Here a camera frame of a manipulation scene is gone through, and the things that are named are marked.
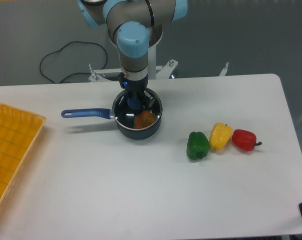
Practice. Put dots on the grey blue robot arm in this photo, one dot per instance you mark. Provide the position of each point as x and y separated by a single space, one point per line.
115 12

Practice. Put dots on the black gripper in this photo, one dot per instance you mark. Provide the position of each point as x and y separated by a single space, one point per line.
138 87

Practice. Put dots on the white base frame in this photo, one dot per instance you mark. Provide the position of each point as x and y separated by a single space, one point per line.
103 75

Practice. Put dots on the green bell pepper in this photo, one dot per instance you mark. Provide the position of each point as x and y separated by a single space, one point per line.
197 146

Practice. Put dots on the dark blue saucepan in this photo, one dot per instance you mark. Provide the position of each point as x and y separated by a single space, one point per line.
108 114

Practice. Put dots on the orange bell pepper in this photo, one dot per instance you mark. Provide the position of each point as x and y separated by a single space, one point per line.
144 119

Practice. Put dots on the glass pot lid blue knob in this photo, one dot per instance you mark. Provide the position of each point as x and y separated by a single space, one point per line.
125 110

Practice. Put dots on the yellow bell pepper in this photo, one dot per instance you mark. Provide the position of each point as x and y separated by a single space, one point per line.
219 136

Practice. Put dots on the red bell pepper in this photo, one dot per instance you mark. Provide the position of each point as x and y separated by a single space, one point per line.
245 140

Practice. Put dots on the yellow woven basket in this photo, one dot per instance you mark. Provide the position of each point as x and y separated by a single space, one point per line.
19 130

